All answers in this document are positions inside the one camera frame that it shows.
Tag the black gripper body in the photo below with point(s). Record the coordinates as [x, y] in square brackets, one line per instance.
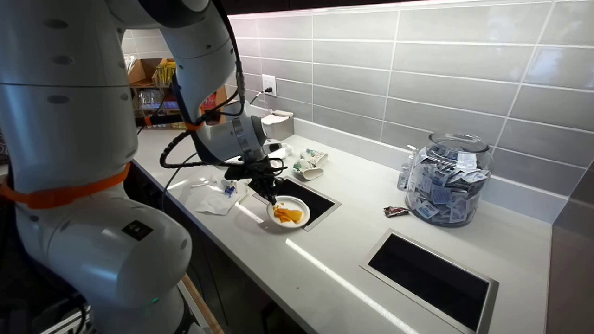
[262, 176]

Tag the white paper plate with chips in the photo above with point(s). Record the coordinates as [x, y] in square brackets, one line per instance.
[292, 203]

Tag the orange tortilla chips pile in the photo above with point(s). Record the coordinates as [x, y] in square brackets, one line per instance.
[287, 214]

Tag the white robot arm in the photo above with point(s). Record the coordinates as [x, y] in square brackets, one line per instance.
[69, 129]

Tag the patterned paper cup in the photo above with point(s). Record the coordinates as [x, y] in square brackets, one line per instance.
[311, 161]
[307, 172]

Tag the metal napkin dispenser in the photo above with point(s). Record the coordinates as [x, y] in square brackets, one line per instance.
[279, 125]

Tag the clear plastic bag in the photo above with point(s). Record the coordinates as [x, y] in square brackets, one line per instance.
[209, 196]

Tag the wooden condiment organizer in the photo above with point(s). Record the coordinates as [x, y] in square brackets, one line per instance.
[153, 99]

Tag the small dark snack wrapper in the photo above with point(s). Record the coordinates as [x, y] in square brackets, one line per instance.
[396, 213]

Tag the small clear sanitizer bottle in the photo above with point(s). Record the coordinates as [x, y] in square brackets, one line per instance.
[405, 168]

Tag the glass jar of packets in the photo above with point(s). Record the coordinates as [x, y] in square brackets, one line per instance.
[446, 177]

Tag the wall power outlet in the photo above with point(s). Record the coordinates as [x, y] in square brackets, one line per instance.
[270, 85]

